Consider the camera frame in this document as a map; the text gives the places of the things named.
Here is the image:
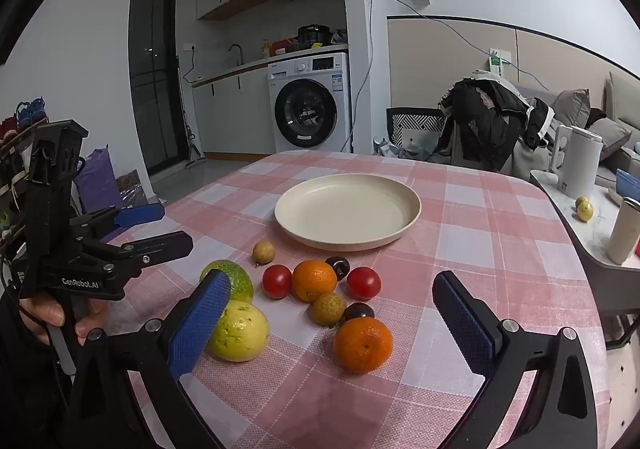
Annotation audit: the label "dark glass door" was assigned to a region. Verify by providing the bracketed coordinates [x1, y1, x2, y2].
[129, 0, 181, 177]

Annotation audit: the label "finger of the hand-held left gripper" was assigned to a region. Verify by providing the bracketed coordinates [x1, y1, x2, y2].
[80, 230, 194, 280]
[75, 203, 166, 242]

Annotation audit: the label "cream round plate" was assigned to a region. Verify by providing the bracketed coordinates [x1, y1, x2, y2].
[274, 173, 422, 252]

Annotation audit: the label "blue shoes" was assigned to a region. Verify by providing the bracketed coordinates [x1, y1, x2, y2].
[15, 98, 47, 130]

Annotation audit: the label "black patterned chair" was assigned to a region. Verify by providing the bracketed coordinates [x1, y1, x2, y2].
[387, 106, 447, 157]

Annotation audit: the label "floor mop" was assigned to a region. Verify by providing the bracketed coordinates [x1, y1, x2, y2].
[175, 56, 207, 170]

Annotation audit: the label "pink checked tablecloth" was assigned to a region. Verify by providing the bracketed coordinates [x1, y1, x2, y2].
[102, 149, 613, 449]

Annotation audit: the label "grey sofa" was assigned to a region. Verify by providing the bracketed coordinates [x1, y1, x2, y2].
[515, 71, 640, 190]

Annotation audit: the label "pile of dark clothes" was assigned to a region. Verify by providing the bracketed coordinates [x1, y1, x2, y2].
[437, 76, 556, 174]

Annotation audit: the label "person's left hand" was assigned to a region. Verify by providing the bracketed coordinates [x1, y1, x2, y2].
[20, 291, 108, 345]

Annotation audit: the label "dark purple plum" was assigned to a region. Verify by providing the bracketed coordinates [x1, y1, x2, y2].
[325, 256, 351, 281]
[344, 302, 375, 322]

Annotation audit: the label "white tumbler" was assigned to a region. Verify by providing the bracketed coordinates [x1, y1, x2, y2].
[607, 197, 640, 265]

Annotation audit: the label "purple bag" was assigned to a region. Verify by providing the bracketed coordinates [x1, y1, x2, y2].
[75, 145, 122, 214]

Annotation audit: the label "shoe rack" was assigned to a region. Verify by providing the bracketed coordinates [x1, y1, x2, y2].
[0, 114, 51, 242]

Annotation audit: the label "orange mandarin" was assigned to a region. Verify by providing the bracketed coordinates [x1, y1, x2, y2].
[334, 317, 394, 374]
[292, 260, 338, 303]

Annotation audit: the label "blue bowl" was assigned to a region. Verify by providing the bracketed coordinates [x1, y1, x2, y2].
[615, 169, 640, 202]

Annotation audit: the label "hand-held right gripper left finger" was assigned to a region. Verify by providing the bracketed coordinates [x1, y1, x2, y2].
[62, 270, 232, 449]

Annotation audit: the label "white washing machine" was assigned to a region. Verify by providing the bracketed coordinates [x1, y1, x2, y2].
[267, 51, 352, 153]

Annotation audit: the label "black wall cable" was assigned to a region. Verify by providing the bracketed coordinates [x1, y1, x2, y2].
[367, 0, 551, 90]

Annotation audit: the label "hanging grey cable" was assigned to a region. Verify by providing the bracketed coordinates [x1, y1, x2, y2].
[347, 0, 375, 152]

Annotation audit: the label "green-yellow guava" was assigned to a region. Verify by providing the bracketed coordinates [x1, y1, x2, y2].
[200, 259, 254, 304]

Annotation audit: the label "small brown longan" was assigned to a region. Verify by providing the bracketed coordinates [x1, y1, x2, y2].
[252, 241, 277, 267]

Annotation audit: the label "yellow guava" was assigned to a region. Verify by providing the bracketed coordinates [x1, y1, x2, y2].
[206, 300, 270, 363]

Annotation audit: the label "red tomato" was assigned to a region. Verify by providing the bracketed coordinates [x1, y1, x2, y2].
[262, 264, 293, 300]
[347, 266, 382, 301]

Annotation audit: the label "person's left forearm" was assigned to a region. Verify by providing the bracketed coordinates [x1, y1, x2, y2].
[0, 294, 76, 449]

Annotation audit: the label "white electric kettle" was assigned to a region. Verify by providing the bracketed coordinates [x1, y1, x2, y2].
[550, 125, 603, 200]

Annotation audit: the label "kitchen counter cabinet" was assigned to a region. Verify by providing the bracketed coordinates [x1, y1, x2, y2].
[191, 63, 276, 160]

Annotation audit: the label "black cooking pot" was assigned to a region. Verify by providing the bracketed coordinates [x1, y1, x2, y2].
[297, 25, 331, 50]

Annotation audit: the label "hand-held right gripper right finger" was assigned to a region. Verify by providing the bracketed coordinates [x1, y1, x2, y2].
[432, 271, 598, 449]

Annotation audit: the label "marble side table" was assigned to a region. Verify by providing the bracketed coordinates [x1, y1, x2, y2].
[530, 169, 640, 332]

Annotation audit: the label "grey pillow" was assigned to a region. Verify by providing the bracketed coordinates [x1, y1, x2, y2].
[590, 116, 633, 160]
[552, 89, 592, 130]

